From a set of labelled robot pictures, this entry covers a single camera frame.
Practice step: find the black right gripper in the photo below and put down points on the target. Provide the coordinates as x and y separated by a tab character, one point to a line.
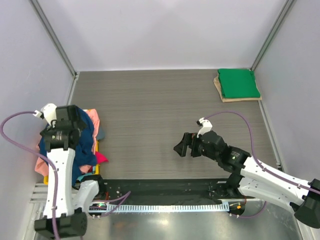
192	140

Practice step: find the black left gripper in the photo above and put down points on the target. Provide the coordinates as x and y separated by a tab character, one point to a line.
80	124

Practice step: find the blue Mickey print t-shirt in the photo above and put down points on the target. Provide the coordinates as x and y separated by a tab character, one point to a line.
83	142

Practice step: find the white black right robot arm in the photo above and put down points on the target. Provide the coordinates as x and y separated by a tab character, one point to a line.
252	178

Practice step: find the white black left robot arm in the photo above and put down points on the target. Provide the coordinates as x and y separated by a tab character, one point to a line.
64	214

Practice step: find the magenta t-shirt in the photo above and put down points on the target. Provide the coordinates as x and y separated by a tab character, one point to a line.
100	158

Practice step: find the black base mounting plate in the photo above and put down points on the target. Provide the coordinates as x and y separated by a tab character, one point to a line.
168	192

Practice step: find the pink t-shirt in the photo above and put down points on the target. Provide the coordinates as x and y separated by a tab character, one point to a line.
93	120

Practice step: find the yellow plastic bin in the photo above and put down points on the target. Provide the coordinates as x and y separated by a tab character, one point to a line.
96	172

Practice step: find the folded beige t-shirt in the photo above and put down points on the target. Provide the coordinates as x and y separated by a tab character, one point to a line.
225	99

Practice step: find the folded green t-shirt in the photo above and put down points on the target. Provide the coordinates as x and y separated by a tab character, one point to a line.
238	83

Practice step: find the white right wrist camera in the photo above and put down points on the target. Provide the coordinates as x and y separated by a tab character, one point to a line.
205	126

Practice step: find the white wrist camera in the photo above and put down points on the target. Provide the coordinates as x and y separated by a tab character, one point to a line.
205	126
48	113

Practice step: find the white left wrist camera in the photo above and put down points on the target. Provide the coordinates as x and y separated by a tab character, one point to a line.
48	113

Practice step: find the left aluminium frame post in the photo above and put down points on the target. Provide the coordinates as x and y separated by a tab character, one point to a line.
52	35

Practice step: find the aluminium frame post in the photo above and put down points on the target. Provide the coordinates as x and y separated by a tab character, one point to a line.
284	12
52	35

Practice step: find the white slotted cable duct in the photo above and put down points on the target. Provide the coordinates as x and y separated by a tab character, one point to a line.
99	208

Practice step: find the aluminium extrusion rail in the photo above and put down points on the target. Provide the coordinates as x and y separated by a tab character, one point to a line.
39	194

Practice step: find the right aluminium frame post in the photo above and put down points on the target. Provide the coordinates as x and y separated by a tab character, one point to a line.
284	12

